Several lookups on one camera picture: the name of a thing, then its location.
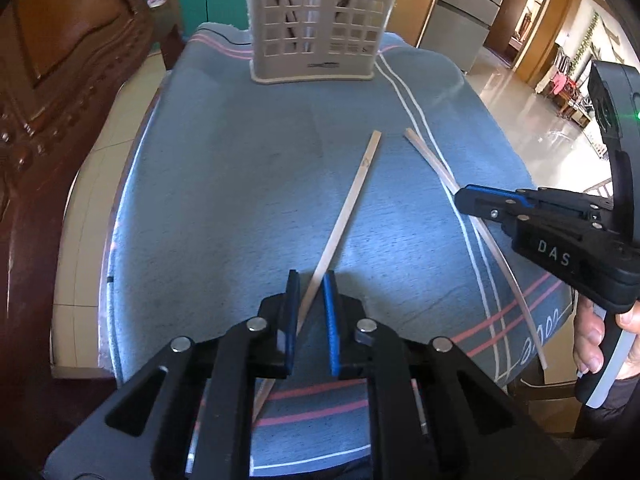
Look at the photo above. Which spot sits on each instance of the grey drawer cabinet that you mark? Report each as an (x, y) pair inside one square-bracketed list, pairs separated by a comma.
[(460, 20)]

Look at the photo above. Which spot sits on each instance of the white plastic utensil holder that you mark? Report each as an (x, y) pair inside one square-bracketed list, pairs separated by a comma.
[(280, 73)]

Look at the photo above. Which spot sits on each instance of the person's right hand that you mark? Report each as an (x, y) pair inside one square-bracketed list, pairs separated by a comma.
[(590, 335)]

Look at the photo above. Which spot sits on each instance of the white chopstick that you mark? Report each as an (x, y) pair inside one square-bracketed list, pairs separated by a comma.
[(350, 200), (429, 157)]

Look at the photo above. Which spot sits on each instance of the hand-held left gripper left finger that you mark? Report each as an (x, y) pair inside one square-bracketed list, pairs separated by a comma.
[(292, 305)]

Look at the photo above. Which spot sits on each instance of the green garland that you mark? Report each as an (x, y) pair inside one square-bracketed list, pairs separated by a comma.
[(585, 45)]

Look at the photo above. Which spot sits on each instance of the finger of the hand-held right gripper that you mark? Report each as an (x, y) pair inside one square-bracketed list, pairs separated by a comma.
[(560, 200), (480, 205)]

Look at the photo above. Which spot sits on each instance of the carved wooden chair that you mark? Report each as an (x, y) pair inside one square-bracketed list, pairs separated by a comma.
[(60, 60)]

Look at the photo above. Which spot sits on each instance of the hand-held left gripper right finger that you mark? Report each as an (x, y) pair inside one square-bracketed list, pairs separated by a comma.
[(330, 320)]

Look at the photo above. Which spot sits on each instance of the pink chair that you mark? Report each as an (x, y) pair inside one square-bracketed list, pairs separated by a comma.
[(561, 84)]

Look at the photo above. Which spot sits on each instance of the blue striped towel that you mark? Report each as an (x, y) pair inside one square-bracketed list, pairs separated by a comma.
[(225, 185)]

